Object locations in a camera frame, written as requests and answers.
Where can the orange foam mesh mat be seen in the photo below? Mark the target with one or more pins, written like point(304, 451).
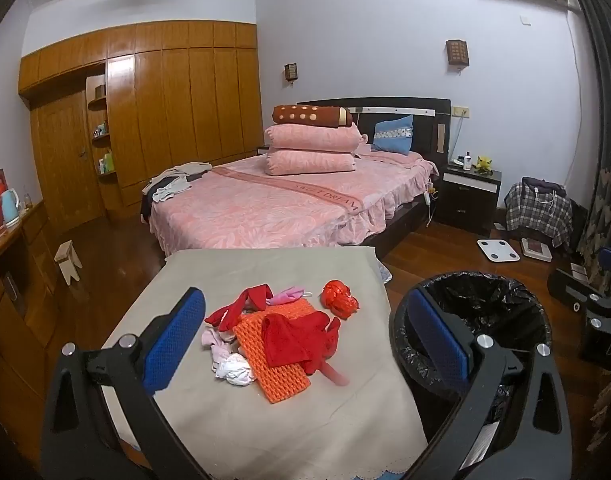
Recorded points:
point(280, 375)

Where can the dark garment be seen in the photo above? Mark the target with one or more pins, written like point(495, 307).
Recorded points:
point(540, 185)

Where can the pale cloth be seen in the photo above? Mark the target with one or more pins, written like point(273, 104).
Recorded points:
point(214, 341)

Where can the wooden door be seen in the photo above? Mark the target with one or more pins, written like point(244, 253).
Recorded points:
point(65, 160)

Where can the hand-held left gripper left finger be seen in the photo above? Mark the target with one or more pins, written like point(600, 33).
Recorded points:
point(175, 340)

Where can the wooden wardrobe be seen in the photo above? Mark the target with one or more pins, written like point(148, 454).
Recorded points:
point(185, 110)

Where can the pink floral bedspread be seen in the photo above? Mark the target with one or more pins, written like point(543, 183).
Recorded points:
point(285, 200)

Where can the white tissue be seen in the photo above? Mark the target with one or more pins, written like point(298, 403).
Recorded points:
point(234, 370)

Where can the red cloth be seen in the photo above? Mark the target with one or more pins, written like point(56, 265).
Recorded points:
point(295, 342)

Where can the black bag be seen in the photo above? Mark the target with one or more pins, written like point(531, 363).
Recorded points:
point(579, 225)

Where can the dark nightstand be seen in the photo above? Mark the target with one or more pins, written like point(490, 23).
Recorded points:
point(465, 205)
point(263, 150)

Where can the wooden sideboard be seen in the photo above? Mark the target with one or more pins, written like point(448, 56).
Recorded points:
point(15, 310)

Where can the scale with red centre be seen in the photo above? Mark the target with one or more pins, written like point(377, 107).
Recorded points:
point(535, 249)

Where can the trash bin with black liner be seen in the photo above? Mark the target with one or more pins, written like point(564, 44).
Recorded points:
point(485, 300)

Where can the pile of grey clothes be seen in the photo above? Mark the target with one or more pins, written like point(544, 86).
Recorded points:
point(175, 187)

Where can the white power strip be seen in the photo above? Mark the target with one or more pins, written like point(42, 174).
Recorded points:
point(428, 197)

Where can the red glove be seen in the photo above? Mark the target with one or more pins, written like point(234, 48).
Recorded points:
point(235, 307)

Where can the green bottle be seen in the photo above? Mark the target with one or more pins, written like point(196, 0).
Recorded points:
point(108, 162)

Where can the blue quilted mat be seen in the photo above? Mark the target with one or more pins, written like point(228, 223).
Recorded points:
point(385, 272)

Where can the small wooden stool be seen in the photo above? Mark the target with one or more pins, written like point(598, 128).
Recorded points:
point(68, 257)

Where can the white light switch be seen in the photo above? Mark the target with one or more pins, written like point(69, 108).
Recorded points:
point(525, 19)

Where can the pink face mask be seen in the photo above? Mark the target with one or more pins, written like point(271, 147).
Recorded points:
point(285, 296)

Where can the wall socket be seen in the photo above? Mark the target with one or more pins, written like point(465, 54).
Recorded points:
point(460, 111)

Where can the small white box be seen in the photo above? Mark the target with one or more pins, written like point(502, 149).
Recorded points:
point(578, 270)

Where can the white lotion bottle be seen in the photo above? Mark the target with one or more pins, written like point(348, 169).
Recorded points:
point(468, 161)

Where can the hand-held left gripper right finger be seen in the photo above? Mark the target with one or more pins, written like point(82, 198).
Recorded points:
point(435, 340)

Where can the dark wooden bed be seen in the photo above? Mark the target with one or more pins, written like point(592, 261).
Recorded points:
point(410, 110)

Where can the light blue kettle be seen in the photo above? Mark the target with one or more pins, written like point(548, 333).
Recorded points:
point(9, 207)

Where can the wooden wall lamp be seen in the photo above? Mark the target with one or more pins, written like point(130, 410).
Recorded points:
point(457, 53)
point(291, 72)

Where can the red plastic bag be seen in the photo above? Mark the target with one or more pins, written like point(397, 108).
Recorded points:
point(340, 300)

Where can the teal patterned curtain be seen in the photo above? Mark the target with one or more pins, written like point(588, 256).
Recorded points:
point(605, 110)

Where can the plaid cloth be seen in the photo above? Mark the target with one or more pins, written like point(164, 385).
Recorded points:
point(535, 215)

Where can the blue cushion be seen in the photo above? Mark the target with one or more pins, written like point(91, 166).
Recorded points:
point(393, 135)

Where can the brown dotted bolster pillow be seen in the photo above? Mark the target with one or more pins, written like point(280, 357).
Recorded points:
point(310, 115)

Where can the flat pink pillow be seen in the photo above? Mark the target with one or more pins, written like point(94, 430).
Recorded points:
point(385, 156)

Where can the white bathroom scale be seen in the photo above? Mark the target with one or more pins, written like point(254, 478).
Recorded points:
point(498, 250)

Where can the yellow plush toy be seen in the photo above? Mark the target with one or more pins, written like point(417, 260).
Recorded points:
point(483, 164)

